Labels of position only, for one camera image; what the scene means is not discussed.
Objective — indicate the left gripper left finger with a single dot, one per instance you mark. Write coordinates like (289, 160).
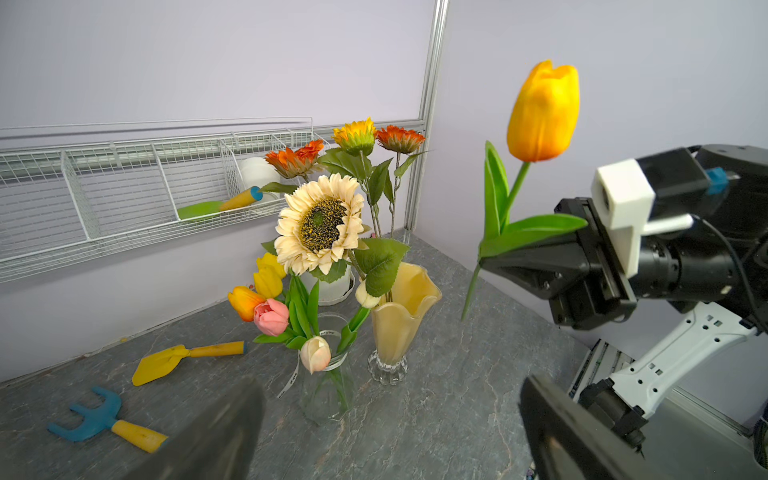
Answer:
(218, 444)

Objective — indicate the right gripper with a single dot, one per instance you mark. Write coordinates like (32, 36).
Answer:
(577, 273)

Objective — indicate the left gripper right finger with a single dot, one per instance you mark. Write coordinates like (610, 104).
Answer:
(566, 442)

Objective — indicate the clear glass vase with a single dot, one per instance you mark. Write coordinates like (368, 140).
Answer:
(327, 395)

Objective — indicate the pink tulip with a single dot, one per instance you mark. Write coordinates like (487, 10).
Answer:
(272, 319)
(315, 354)

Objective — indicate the orange tulip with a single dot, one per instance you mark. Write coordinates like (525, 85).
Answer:
(244, 301)

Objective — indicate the yellow fluted vase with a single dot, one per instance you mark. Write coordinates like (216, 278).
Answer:
(396, 322)

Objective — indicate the orange gerbera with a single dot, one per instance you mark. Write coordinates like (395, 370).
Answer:
(407, 147)
(301, 163)

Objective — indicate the cream gerbera flower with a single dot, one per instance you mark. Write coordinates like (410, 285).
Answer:
(320, 227)

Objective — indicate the yellow gerbera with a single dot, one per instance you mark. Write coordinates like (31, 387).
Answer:
(355, 142)

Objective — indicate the yellow sunflower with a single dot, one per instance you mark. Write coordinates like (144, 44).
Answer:
(379, 261)

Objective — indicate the white tulip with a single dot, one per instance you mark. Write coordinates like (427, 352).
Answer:
(366, 303)

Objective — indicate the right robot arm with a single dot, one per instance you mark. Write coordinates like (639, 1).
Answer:
(714, 274)

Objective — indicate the yellow toy shovel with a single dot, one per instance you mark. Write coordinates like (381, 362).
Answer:
(160, 364)

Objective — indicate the blue toy rake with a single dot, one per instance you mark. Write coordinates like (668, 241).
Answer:
(105, 418)

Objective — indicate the green toy shovel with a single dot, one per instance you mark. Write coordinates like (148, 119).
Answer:
(213, 207)

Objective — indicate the white empty pot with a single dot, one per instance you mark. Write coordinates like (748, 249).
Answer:
(255, 172)

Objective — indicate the aluminium frame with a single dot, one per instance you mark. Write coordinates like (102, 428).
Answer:
(336, 62)

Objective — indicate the long white wire basket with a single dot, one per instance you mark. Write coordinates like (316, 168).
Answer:
(76, 193)

